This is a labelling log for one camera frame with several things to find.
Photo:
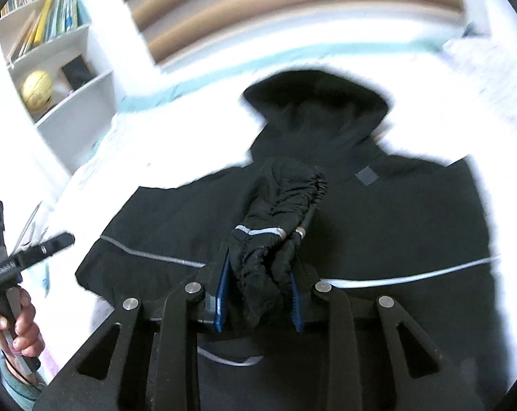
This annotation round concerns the small black board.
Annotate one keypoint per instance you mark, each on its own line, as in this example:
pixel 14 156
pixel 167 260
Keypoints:
pixel 76 72

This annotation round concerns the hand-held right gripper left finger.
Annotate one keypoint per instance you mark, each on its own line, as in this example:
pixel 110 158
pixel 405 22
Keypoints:
pixel 222 292

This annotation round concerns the person's left forearm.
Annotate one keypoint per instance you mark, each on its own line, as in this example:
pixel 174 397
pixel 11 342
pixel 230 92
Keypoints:
pixel 14 387

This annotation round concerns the bed with floral sheet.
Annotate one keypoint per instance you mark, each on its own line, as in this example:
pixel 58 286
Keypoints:
pixel 164 145

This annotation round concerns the yellow globe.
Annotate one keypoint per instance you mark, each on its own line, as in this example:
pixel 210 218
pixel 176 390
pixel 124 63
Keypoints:
pixel 36 87

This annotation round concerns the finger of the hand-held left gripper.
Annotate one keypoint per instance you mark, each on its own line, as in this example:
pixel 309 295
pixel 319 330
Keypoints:
pixel 48 246

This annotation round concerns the row of leaning picture books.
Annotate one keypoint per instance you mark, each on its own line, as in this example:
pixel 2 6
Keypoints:
pixel 48 21

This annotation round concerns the white bookshelf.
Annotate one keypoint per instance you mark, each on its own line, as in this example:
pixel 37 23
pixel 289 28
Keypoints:
pixel 82 111

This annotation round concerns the green bed sheet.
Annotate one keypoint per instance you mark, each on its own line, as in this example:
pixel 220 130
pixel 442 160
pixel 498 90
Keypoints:
pixel 224 75

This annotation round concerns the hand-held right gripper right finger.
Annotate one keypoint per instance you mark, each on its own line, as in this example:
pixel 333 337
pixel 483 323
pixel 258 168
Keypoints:
pixel 296 305

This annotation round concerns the black shorts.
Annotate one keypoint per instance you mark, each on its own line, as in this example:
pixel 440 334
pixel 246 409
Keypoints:
pixel 177 222

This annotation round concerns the person's left hand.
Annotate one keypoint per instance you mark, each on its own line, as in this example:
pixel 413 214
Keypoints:
pixel 27 327

